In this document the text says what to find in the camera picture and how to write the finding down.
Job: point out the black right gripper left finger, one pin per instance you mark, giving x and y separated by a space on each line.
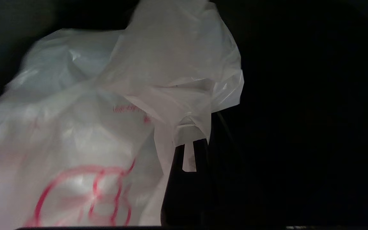
187 198

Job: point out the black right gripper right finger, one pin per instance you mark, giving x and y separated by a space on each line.
241 198

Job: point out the fresh white red-printed bag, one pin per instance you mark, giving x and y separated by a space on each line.
75 127

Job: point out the black round trash bin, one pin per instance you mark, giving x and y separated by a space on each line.
299 95

